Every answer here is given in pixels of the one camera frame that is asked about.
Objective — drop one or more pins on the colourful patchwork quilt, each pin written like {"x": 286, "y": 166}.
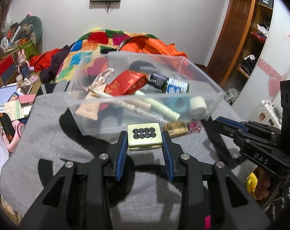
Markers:
{"x": 92, "y": 43}

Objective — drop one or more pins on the beige cardboard tag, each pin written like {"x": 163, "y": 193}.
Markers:
{"x": 89, "y": 110}

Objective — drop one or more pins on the green cardboard box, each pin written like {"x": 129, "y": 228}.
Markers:
{"x": 30, "y": 50}

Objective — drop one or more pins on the white pen with rope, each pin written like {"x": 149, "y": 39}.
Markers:
{"x": 137, "y": 106}

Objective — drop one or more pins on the pale green tube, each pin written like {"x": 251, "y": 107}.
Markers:
{"x": 159, "y": 107}

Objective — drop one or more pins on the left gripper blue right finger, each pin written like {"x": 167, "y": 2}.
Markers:
{"x": 171, "y": 154}

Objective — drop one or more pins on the white suitcase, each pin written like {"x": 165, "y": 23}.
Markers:
{"x": 267, "y": 113}

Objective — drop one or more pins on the person's hand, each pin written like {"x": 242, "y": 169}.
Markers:
{"x": 263, "y": 184}

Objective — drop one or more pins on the red long box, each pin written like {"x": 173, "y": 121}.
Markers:
{"x": 5, "y": 63}

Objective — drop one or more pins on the blue notebook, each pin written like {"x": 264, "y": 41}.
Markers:
{"x": 6, "y": 93}

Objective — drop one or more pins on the dark glass bottle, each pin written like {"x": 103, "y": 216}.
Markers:
{"x": 167, "y": 85}

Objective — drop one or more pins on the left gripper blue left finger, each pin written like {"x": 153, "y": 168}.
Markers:
{"x": 117, "y": 153}

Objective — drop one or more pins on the rabbit figurine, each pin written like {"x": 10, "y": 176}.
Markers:
{"x": 24, "y": 68}

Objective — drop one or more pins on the red gift box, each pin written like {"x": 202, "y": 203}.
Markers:
{"x": 128, "y": 82}

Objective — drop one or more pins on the wooden door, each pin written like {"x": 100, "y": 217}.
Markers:
{"x": 229, "y": 40}

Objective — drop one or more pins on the white gauze roll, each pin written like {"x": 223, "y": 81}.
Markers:
{"x": 198, "y": 107}

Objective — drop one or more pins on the brown wooden block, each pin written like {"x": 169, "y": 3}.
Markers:
{"x": 176, "y": 129}

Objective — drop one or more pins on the green mahjong tile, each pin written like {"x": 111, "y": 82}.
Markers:
{"x": 142, "y": 137}

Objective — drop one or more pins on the clear plastic storage bin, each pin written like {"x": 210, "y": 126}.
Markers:
{"x": 113, "y": 119}

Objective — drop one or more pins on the blue tape roll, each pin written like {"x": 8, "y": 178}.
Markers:
{"x": 179, "y": 104}

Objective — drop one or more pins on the orange jacket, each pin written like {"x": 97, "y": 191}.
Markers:
{"x": 149, "y": 45}

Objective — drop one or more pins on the grey black blanket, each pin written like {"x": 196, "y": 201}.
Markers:
{"x": 143, "y": 199}

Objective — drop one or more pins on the grey green cushion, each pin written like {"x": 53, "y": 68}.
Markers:
{"x": 34, "y": 28}

